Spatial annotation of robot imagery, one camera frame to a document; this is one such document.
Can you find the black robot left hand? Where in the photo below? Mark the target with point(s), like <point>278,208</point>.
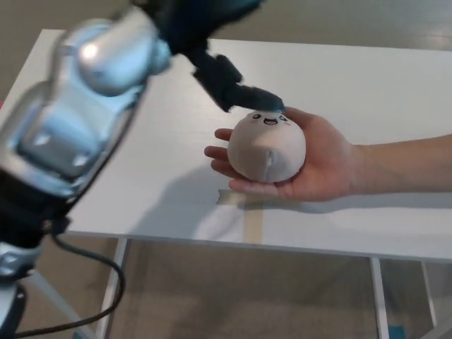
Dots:
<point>215,81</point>

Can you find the bare person hand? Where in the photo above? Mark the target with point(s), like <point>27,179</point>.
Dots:
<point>328,166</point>

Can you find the white round plush toy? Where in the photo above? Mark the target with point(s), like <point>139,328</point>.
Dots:
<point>261,152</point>

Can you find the bare person forearm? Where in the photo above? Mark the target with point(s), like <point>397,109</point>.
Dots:
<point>406,166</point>

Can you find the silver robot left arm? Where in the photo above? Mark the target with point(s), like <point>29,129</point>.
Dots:
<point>70,116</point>

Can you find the white metal table leg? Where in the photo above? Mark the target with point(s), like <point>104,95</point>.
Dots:
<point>428,296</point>
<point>120,254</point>
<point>379,300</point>

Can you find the teal object on floor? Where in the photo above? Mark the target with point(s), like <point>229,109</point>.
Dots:
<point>398,333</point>

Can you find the light blue metal stand bar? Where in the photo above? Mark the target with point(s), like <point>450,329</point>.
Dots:
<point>60,310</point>

